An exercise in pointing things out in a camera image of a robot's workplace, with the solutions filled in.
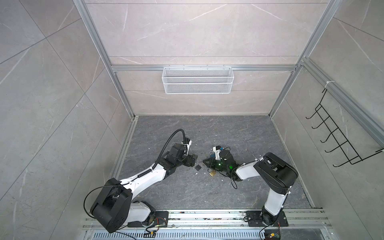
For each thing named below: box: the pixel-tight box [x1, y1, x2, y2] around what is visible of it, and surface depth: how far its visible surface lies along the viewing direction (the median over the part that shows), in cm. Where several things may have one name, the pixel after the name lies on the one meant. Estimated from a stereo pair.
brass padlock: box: [208, 168, 217, 177], surface depth 90 cm
